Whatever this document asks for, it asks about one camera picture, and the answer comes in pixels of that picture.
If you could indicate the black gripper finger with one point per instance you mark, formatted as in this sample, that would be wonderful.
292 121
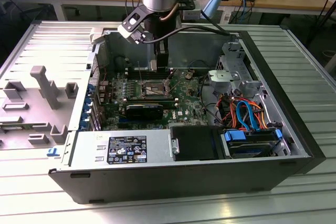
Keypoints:
162 60
156 51

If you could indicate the CPU socket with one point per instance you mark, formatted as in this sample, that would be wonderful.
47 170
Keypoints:
152 92

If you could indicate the blue card retention clip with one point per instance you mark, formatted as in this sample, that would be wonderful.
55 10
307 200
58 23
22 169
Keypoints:
86 105
84 123
91 88

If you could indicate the silver CPU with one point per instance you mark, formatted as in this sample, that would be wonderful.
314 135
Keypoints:
153 66

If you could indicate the white case latch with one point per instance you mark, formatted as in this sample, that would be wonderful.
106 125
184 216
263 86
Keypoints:
95 36

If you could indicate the black graphics card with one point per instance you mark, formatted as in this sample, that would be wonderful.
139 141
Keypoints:
143 112

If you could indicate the round coin battery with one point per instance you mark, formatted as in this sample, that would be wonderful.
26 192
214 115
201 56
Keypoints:
188 75

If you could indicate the metal drive cage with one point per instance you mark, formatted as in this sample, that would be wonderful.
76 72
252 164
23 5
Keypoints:
233 58

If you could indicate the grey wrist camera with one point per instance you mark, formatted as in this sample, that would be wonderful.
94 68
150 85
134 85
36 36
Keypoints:
191 14

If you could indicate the grey parts rack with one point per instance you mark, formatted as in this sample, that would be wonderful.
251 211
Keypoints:
39 113

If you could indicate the silver power supply unit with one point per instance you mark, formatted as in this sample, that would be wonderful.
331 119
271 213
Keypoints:
86 145

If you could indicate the green motherboard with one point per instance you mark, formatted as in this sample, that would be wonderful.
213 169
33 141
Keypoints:
189 103

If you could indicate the black PC case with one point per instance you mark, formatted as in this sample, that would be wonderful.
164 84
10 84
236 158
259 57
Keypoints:
157 182

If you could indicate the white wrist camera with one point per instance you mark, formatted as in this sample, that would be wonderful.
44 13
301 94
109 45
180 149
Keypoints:
128 32

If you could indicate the hard disk in blue carrier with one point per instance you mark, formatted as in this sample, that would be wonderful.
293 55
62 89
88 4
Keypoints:
246 148

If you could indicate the silver metal bracket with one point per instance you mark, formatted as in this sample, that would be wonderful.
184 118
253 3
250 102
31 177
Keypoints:
221 75

